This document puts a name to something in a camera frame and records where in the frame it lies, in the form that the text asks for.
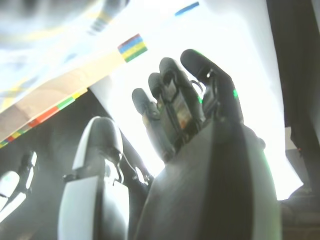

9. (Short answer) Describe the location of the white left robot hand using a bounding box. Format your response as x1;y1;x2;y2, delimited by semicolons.
0;149;38;218

